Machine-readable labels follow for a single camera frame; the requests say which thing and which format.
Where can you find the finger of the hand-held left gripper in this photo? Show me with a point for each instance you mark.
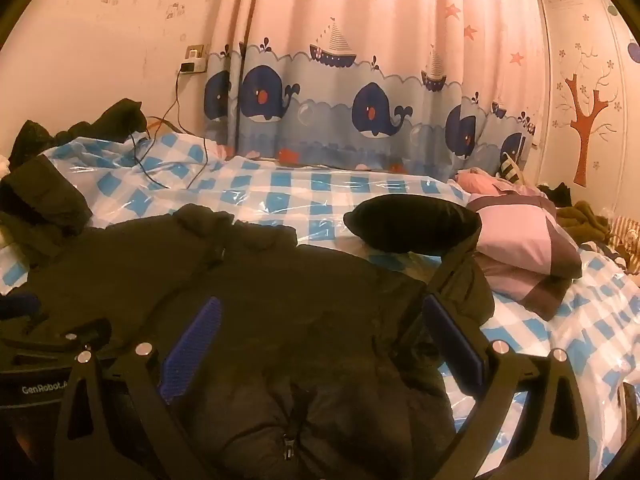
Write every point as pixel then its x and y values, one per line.
pixel 20 306
pixel 92 331

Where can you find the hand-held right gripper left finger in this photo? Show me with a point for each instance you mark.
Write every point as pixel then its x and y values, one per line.
pixel 192 355

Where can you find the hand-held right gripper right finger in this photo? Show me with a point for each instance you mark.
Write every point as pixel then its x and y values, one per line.
pixel 455 345

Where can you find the black puffer jacket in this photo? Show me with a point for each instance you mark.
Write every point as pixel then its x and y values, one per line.
pixel 300 320

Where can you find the pink grey folded jacket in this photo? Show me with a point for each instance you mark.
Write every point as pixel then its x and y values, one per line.
pixel 520 250

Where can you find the pink cloth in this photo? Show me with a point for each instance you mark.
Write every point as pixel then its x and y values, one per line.
pixel 480 182

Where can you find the brown cloth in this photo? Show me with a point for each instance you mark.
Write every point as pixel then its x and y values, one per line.
pixel 582 220

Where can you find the dark cloth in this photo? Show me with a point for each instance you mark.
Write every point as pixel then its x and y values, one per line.
pixel 555 194

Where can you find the striped cushion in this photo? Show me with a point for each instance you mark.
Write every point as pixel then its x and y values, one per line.
pixel 511 167

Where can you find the black fuzzy clothing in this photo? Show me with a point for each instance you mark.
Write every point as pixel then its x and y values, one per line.
pixel 100 125

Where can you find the blue checkered bed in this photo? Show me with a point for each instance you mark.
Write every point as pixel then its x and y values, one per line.
pixel 310 195

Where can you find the striped fabric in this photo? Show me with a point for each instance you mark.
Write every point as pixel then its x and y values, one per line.
pixel 625 240

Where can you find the white charger plug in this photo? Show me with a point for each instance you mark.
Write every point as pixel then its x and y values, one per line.
pixel 192 67

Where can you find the whale print curtain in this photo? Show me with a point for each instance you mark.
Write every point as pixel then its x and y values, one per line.
pixel 350 35

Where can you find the white wardrobe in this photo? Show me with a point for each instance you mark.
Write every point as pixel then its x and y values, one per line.
pixel 565 25

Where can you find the tree wall sticker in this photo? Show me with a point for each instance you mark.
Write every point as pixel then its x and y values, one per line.
pixel 585 125

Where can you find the wall power socket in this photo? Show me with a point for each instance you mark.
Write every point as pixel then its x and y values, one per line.
pixel 196 53

